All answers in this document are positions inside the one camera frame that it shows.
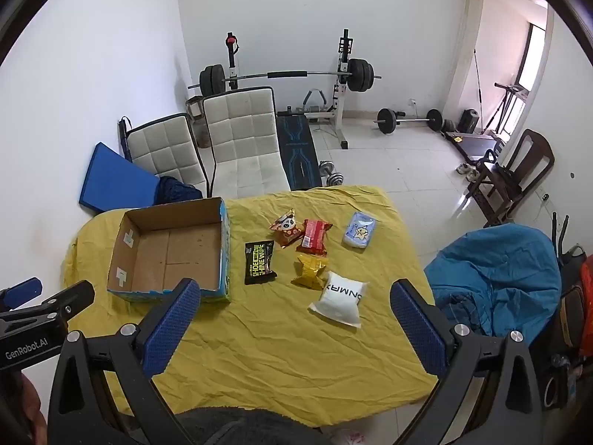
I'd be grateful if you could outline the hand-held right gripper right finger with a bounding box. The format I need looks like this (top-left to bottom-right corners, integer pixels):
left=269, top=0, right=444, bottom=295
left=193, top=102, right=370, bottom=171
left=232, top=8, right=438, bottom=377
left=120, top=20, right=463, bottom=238
left=390, top=279, right=545, bottom=445

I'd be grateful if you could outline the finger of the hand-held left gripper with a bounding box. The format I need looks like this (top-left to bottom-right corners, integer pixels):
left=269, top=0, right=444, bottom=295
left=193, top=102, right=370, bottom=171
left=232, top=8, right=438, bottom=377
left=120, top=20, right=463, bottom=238
left=0, top=277, right=43, bottom=310
left=0, top=280, right=96, bottom=334

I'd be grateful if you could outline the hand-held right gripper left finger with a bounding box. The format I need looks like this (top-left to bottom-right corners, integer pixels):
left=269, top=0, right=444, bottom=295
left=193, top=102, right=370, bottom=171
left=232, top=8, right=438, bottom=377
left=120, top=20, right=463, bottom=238
left=47, top=278, right=202, bottom=445

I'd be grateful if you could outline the white soft packet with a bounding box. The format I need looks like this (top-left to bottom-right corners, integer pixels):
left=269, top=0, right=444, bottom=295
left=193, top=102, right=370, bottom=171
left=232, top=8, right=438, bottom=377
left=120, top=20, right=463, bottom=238
left=308, top=270, right=370, bottom=330

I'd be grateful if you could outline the cardboard box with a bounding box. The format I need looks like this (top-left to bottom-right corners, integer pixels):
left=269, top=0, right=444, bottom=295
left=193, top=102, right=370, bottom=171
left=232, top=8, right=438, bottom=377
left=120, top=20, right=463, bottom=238
left=106, top=197, right=231, bottom=304

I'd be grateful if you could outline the light blue tissue packet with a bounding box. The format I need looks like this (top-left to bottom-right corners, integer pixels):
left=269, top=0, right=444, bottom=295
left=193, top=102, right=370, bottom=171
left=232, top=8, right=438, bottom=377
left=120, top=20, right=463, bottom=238
left=342, top=211, right=377, bottom=250

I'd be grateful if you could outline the black wipes packet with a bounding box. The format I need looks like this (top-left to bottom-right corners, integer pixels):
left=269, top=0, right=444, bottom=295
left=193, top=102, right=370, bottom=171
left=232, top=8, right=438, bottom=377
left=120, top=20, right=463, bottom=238
left=244, top=240, right=278, bottom=286

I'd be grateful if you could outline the yellow snack packet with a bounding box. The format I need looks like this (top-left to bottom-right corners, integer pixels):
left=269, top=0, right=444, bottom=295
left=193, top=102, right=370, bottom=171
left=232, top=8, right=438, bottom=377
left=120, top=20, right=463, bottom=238
left=291, top=254, right=329, bottom=290

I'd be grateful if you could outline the red snack packet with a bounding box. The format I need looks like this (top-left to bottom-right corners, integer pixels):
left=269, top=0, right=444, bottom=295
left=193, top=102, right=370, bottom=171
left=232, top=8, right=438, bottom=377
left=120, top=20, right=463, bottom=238
left=296, top=219, right=333, bottom=257

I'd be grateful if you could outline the panda print snack packet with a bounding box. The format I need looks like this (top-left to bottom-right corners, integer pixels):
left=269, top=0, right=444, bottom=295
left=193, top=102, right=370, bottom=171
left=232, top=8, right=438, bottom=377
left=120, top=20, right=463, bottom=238
left=269, top=208, right=304, bottom=248

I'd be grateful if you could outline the person's left forearm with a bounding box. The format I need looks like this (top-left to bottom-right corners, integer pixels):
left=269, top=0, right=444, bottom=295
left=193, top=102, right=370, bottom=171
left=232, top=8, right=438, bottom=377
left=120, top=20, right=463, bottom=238
left=17, top=373, right=49, bottom=445

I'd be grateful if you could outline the yellow tablecloth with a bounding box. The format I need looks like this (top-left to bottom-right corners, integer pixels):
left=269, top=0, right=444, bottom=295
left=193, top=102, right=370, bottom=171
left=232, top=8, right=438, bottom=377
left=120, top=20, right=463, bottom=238
left=64, top=185, right=441, bottom=429

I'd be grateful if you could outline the blue bean bag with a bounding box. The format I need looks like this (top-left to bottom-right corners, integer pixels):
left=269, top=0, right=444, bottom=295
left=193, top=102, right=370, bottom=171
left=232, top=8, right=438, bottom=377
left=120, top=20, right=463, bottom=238
left=424, top=222, right=563, bottom=339

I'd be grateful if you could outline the blue foam mat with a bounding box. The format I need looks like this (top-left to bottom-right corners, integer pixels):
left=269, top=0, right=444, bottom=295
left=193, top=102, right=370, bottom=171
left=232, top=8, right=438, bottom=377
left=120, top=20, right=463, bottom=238
left=79, top=142, right=160, bottom=216

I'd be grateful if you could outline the grey fleece clothing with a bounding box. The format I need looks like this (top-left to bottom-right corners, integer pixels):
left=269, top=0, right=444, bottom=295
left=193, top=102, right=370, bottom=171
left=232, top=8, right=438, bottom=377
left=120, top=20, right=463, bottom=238
left=176, top=407, right=335, bottom=445

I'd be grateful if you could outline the dark blue cloth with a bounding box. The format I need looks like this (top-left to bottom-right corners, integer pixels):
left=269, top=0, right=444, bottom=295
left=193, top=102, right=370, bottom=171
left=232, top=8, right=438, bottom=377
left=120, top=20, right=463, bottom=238
left=155, top=176, right=205, bottom=205

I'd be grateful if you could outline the black backpack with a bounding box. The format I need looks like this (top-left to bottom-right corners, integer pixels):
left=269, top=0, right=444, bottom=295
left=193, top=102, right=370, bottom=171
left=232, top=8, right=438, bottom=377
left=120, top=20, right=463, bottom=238
left=540, top=241, right=590, bottom=411

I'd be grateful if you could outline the chrome dumbbell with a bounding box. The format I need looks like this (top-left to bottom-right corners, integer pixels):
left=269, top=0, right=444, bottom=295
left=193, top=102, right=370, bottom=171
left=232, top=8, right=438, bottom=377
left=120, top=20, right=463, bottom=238
left=319, top=160, right=346, bottom=187

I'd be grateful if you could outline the small white padded chair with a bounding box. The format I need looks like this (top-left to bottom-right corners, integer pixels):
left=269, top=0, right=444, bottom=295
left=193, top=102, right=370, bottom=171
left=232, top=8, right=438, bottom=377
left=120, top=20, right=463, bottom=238
left=126, top=112, right=209, bottom=198

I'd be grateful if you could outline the orange bag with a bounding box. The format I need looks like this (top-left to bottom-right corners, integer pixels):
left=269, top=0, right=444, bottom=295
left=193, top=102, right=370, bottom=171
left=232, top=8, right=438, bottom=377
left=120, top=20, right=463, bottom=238
left=579, top=255, right=593, bottom=334

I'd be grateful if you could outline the black treadmill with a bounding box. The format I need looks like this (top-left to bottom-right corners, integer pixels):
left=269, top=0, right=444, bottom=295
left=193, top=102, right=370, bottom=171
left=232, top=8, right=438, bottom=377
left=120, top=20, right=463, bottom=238
left=445, top=82, right=529, bottom=164

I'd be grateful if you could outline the short barbell with plates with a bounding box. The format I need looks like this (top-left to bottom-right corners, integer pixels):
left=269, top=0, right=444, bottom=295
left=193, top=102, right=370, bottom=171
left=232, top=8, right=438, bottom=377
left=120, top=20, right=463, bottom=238
left=375, top=108, right=443, bottom=134

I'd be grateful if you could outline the dark wooden chair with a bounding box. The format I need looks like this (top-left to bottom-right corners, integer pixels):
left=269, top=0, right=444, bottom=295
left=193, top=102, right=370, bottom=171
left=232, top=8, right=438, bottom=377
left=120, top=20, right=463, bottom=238
left=466, top=129, right=556, bottom=228

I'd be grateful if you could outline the black speaker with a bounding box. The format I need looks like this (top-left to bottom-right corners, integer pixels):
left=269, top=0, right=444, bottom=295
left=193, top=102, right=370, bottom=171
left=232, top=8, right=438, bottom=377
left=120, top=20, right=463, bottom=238
left=458, top=109, right=480, bottom=133

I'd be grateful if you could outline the large white padded chair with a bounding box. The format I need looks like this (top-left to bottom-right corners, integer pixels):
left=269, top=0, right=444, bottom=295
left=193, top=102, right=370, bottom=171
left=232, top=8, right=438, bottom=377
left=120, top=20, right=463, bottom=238
left=202, top=86, right=292, bottom=198

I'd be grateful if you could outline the grey exercise machine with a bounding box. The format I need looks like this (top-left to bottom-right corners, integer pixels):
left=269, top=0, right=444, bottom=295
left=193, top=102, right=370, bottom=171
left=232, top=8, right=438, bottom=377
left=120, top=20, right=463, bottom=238
left=285, top=88, right=335, bottom=126

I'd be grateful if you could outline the black exercise pole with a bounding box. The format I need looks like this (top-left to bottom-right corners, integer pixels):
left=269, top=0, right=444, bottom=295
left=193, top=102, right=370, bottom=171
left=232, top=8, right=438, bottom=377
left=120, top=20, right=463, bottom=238
left=473, top=49, right=485, bottom=113

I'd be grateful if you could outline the long barbell with plates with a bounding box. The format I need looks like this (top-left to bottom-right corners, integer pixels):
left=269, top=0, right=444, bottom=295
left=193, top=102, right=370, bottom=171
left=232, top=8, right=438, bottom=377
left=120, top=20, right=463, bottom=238
left=188, top=58, right=383, bottom=96

